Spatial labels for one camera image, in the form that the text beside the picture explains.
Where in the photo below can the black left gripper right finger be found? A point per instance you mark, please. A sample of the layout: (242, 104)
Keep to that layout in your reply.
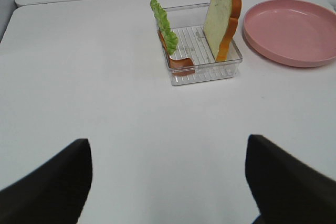
(285, 189)

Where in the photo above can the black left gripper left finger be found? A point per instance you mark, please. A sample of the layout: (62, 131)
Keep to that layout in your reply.
(55, 192)

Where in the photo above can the brown bacon strip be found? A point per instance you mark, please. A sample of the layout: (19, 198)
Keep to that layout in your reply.
(183, 67)

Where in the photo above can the white bread slice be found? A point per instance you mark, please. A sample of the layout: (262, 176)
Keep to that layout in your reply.
(220, 26)

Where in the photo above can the green lettuce leaf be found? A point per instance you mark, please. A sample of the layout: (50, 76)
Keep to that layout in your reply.
(169, 37)

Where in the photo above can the pink round plate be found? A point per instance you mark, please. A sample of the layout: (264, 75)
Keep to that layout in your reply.
(291, 32)

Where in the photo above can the clear plastic left tray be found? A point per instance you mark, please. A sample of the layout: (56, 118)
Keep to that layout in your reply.
(187, 22)

